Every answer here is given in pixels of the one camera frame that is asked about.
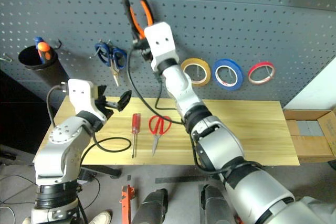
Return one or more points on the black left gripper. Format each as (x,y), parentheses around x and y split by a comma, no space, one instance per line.
(103,108)

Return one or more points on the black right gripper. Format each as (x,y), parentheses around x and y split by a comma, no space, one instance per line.
(147,54)

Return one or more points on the orange black pliers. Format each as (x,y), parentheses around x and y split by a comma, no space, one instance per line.
(134,22)

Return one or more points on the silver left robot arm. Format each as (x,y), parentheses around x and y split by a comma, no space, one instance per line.
(63,142)

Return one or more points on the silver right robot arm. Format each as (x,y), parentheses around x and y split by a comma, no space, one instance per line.
(223,145)

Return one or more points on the yellow tape roll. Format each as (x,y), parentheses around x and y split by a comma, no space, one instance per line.
(207,73)

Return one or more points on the black pegboard hook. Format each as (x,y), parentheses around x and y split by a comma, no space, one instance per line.
(59,43)

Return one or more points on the grey perforated pegboard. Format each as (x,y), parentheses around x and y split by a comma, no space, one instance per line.
(236,24)

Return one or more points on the blue tape roll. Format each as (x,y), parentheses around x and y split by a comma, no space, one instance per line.
(237,75)

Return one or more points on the silver pegboard hook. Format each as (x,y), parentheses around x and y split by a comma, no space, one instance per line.
(6,58)

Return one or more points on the red tape roll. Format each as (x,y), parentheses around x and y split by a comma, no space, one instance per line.
(256,68)

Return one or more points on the black round tool cup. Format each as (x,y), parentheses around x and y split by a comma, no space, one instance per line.
(44,70)

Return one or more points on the black table foot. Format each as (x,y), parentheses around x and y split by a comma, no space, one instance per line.
(107,170)

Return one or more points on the blue orange screwdriver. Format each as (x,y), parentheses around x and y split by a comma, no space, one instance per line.
(43,49)

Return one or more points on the orange metal tool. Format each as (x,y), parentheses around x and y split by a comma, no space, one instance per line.
(126,203)

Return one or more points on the dark rounded robot part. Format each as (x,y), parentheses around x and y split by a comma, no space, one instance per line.
(215,205)
(152,208)

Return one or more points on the white shoe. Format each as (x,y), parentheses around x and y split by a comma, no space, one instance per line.
(101,217)

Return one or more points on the brown cardboard box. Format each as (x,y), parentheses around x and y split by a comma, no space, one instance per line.
(309,146)

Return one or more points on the grey robot torso cover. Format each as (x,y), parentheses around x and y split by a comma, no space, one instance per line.
(315,211)

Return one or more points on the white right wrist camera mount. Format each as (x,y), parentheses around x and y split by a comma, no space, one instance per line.
(161,40)

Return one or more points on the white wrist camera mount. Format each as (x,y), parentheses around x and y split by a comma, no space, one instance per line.
(80,95)
(161,40)

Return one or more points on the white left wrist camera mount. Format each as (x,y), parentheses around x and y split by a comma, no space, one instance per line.
(80,95)

